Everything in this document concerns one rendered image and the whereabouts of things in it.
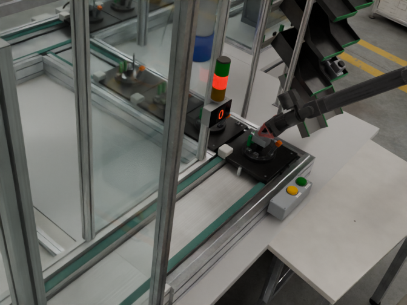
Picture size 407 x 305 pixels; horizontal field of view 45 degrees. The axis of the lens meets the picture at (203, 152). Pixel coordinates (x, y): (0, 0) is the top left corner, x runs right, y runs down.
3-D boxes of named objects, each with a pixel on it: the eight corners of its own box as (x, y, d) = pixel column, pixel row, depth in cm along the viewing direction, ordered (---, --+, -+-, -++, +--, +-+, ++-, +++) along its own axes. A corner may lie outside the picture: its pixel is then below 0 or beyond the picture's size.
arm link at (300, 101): (314, 114, 172) (323, 109, 179) (300, 84, 172) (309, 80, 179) (286, 126, 179) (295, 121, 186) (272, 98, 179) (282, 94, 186)
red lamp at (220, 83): (229, 86, 172) (231, 74, 169) (220, 91, 169) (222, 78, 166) (218, 80, 174) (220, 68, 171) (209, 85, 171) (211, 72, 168)
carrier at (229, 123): (247, 129, 215) (252, 106, 207) (214, 154, 200) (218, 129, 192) (204, 106, 225) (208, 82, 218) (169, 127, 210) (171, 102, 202)
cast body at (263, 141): (270, 143, 197) (274, 129, 193) (264, 148, 194) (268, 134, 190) (253, 134, 201) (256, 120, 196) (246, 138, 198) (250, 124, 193)
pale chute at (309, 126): (320, 128, 216) (328, 126, 212) (301, 138, 209) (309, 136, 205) (297, 68, 214) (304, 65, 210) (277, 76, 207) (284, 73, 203)
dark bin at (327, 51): (341, 54, 194) (352, 42, 188) (321, 62, 187) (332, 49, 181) (300, 0, 200) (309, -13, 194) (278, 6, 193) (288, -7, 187)
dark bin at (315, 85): (329, 88, 204) (340, 77, 198) (310, 97, 197) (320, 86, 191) (291, 37, 210) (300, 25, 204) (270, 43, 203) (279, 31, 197)
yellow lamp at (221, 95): (227, 98, 175) (229, 86, 172) (218, 103, 172) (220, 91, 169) (215, 92, 177) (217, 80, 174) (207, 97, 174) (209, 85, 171)
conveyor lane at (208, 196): (291, 173, 210) (297, 155, 204) (157, 296, 156) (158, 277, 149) (238, 142, 222) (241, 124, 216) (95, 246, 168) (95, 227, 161)
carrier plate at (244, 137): (297, 157, 204) (298, 153, 203) (265, 184, 189) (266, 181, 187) (249, 131, 215) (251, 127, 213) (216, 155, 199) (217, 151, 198)
